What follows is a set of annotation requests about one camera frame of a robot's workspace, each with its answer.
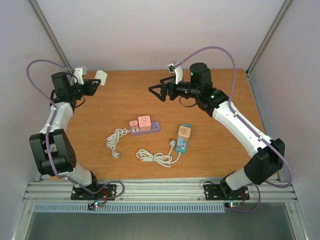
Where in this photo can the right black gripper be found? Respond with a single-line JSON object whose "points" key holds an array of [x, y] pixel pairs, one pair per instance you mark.
{"points": [[170, 85]]}

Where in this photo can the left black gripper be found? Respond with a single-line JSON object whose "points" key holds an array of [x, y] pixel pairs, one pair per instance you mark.
{"points": [[91, 90]]}

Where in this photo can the white plug adapter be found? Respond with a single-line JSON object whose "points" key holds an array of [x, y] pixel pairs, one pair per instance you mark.
{"points": [[102, 76]]}

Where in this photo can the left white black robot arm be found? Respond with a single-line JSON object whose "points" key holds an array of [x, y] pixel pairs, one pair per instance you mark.
{"points": [[51, 148]]}

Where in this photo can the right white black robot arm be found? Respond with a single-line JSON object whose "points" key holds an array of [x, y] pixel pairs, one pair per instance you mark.
{"points": [[266, 154]]}

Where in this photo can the large pink cube plug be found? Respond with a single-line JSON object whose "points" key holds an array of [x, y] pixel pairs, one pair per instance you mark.
{"points": [[144, 123]]}

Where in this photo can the small pink plug adapter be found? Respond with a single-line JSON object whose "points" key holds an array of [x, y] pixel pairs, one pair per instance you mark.
{"points": [[134, 124]]}

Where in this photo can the wooden cube plug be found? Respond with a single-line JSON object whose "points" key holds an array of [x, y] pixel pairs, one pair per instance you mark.
{"points": [[184, 132]]}

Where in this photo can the small blue plug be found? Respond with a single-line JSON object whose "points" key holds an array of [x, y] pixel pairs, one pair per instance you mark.
{"points": [[181, 144]]}

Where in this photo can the teal power strip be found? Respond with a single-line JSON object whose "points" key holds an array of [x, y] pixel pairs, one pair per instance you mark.
{"points": [[181, 151]]}

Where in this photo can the left small circuit board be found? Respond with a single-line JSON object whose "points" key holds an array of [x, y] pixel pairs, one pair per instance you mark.
{"points": [[95, 205]]}

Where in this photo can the small circuit board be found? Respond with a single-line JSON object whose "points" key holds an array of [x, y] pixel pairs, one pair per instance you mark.
{"points": [[233, 204], [95, 205]]}

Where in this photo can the right small circuit board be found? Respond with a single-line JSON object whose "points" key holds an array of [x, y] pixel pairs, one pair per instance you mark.
{"points": [[233, 204]]}

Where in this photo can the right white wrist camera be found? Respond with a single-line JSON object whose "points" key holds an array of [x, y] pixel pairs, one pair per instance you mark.
{"points": [[175, 68]]}

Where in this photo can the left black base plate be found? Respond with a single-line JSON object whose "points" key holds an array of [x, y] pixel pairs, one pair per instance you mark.
{"points": [[79, 194]]}

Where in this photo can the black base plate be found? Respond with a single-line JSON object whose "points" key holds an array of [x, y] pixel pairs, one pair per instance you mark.
{"points": [[212, 193], [79, 194]]}

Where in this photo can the aluminium front rail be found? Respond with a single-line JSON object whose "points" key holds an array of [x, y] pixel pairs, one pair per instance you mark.
{"points": [[150, 191]]}

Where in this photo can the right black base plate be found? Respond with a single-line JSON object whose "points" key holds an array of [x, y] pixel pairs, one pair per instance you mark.
{"points": [[212, 193]]}

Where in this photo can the blue slotted cable duct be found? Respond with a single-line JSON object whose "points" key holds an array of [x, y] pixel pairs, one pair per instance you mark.
{"points": [[130, 208]]}

